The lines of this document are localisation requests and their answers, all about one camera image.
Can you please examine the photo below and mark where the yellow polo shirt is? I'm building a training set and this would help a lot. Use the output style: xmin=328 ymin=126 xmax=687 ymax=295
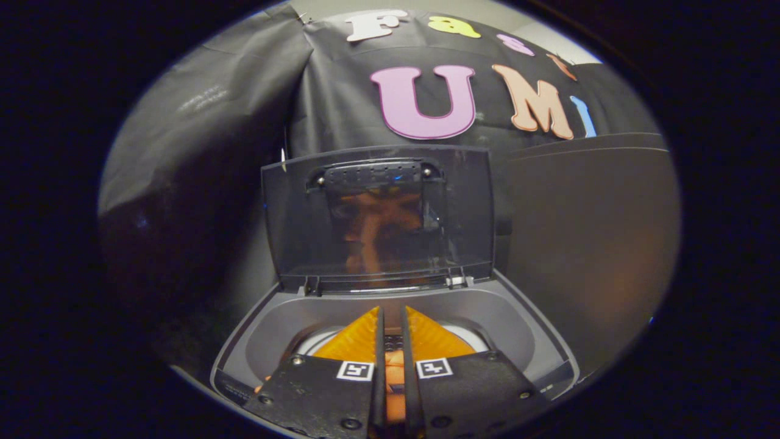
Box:
xmin=255 ymin=349 xmax=407 ymax=425

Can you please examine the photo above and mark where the grey cabinet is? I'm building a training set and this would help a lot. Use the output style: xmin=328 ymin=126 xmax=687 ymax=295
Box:
xmin=495 ymin=132 xmax=683 ymax=380

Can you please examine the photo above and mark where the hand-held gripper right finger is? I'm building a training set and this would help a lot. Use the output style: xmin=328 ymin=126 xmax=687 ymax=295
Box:
xmin=400 ymin=306 xmax=553 ymax=439

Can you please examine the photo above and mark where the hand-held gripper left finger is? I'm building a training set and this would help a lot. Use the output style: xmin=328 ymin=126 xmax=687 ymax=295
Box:
xmin=244 ymin=307 xmax=386 ymax=439

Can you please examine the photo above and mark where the black backdrop cloth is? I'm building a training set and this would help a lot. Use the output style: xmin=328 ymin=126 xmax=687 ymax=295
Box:
xmin=97 ymin=0 xmax=647 ymax=366

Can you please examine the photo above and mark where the dark grey washing machine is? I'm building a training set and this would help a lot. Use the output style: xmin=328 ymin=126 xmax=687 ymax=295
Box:
xmin=210 ymin=271 xmax=580 ymax=418

